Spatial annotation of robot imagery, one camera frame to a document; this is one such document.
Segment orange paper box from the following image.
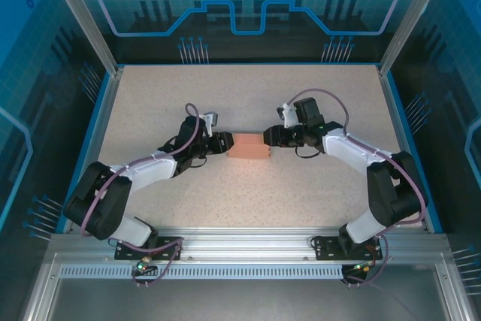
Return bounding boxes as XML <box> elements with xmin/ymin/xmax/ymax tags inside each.
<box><xmin>227</xmin><ymin>132</ymin><xmax>272</xmax><ymax>160</ymax></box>

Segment grey metal sheet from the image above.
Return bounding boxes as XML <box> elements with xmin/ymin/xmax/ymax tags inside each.
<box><xmin>48</xmin><ymin>279</ymin><xmax>448</xmax><ymax>321</ymax></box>

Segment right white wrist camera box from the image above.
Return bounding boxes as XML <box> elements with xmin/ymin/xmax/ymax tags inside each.
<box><xmin>277</xmin><ymin>102</ymin><xmax>298</xmax><ymax>129</ymax></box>

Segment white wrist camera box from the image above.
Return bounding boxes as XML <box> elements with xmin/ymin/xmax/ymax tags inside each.
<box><xmin>202</xmin><ymin>111</ymin><xmax>221</xmax><ymax>134</ymax></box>
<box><xmin>277</xmin><ymin>102</ymin><xmax>298</xmax><ymax>129</ymax></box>

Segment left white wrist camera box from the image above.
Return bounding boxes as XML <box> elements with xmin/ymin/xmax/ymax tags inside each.
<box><xmin>202</xmin><ymin>111</ymin><xmax>221</xmax><ymax>134</ymax></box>

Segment right aluminium table side rail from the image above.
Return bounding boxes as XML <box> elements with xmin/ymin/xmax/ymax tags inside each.
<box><xmin>377</xmin><ymin>65</ymin><xmax>432</xmax><ymax>232</ymax></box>

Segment aluminium table side rail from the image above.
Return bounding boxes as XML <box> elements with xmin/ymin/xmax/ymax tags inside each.
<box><xmin>62</xmin><ymin>67</ymin><xmax>125</xmax><ymax>234</ymax></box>
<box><xmin>377</xmin><ymin>65</ymin><xmax>432</xmax><ymax>232</ymax></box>

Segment left aluminium table side rail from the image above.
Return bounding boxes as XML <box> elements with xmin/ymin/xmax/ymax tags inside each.
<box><xmin>62</xmin><ymin>67</ymin><xmax>125</xmax><ymax>234</ymax></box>

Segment aluminium mounting rail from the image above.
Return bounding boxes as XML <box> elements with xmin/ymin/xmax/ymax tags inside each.
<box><xmin>48</xmin><ymin>227</ymin><xmax>452</xmax><ymax>265</ymax></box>

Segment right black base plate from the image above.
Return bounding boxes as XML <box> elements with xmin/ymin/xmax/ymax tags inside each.
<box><xmin>310</xmin><ymin>235</ymin><xmax>383</xmax><ymax>261</ymax></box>

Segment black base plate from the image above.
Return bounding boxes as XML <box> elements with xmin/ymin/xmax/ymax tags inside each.
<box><xmin>114</xmin><ymin>236</ymin><xmax>184</xmax><ymax>262</ymax></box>
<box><xmin>310</xmin><ymin>235</ymin><xmax>383</xmax><ymax>261</ymax></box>

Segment slotted grey cable duct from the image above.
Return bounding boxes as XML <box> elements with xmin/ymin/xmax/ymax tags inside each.
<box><xmin>59</xmin><ymin>265</ymin><xmax>345</xmax><ymax>280</ymax></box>

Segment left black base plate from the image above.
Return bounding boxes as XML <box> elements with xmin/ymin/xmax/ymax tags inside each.
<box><xmin>114</xmin><ymin>236</ymin><xmax>184</xmax><ymax>262</ymax></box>

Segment right aluminium frame post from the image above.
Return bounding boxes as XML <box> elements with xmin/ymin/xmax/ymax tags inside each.
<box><xmin>377</xmin><ymin>0</ymin><xmax>454</xmax><ymax>77</ymax></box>

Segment aluminium frame post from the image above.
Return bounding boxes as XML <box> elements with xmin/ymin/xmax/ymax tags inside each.
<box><xmin>41</xmin><ymin>0</ymin><xmax>125</xmax><ymax>77</ymax></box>
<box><xmin>377</xmin><ymin>0</ymin><xmax>454</xmax><ymax>77</ymax></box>

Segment left cable connector green light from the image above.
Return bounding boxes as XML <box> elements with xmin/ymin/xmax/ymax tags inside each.
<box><xmin>135</xmin><ymin>256</ymin><xmax>157</xmax><ymax>275</ymax></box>

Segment cable connector green light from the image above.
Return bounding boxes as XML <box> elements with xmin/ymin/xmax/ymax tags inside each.
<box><xmin>351</xmin><ymin>260</ymin><xmax>379</xmax><ymax>275</ymax></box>
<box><xmin>135</xmin><ymin>256</ymin><xmax>157</xmax><ymax>275</ymax></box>

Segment left aluminium frame post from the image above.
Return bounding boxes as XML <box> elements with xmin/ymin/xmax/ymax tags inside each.
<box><xmin>41</xmin><ymin>0</ymin><xmax>125</xmax><ymax>77</ymax></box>

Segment right cable connector green light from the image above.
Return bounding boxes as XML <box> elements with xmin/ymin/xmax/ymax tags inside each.
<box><xmin>351</xmin><ymin>260</ymin><xmax>379</xmax><ymax>275</ymax></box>

